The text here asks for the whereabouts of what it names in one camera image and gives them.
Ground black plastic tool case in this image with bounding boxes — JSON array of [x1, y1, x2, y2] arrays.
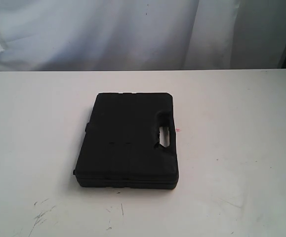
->
[[73, 92, 179, 190]]

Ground white backdrop curtain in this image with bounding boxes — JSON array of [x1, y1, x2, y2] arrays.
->
[[0, 0, 286, 71]]

